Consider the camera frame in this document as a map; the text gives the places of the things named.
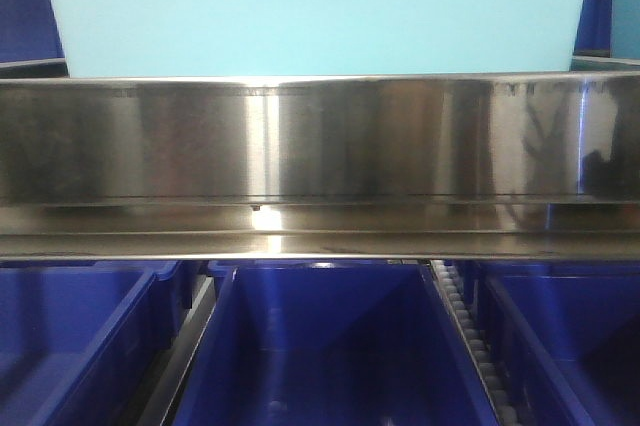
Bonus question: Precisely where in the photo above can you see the light blue plastic bin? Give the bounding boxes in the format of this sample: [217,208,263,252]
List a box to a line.
[51,0,583,77]

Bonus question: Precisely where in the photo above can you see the dark blue bin centre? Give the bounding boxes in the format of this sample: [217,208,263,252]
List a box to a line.
[175,263,497,425]

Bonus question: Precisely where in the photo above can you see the dark blue bin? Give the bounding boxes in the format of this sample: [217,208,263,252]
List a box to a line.
[454,260,639,425]
[574,0,612,51]
[1,0,64,62]
[1,260,202,425]
[175,263,497,425]

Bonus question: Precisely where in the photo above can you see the white roller conveyor track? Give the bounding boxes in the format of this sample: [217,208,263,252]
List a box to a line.
[429,260,521,426]

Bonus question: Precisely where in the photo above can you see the dark blue bin upper right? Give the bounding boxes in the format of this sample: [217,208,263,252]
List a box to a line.
[574,0,612,51]

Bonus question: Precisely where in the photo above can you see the dark blue bin upper left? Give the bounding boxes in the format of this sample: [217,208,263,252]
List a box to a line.
[1,0,64,62]

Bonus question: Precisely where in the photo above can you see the stainless steel shelf rail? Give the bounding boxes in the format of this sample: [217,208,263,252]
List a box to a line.
[1,71,639,259]

